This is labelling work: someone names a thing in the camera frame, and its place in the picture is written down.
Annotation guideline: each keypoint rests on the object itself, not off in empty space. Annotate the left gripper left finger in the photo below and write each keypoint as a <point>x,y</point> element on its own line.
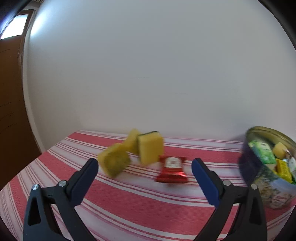
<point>40,222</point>

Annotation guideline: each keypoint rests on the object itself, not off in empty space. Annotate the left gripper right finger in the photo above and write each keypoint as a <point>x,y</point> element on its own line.
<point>250,220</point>

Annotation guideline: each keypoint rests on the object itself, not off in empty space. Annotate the yellow snack packet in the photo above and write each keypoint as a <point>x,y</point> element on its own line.
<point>283,170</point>

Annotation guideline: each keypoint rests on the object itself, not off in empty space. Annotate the small green tissue pack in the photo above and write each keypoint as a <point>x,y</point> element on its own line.
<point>263,152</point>

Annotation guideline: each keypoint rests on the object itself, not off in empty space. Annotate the round butter cookie tin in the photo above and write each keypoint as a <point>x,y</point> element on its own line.
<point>275,191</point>

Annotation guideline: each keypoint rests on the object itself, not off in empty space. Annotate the red wedding snack packet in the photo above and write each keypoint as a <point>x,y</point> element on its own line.
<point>172,170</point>

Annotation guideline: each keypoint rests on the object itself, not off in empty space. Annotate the worn yellow sponge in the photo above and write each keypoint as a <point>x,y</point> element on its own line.
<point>114,160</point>

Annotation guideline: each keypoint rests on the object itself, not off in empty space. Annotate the yellow sponge green top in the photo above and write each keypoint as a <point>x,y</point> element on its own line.
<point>150,147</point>

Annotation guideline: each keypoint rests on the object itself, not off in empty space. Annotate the light green tissue pack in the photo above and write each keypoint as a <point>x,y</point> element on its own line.
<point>292,166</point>

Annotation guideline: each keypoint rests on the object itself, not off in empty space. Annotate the brown wooden door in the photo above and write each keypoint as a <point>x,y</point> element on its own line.
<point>18,144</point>

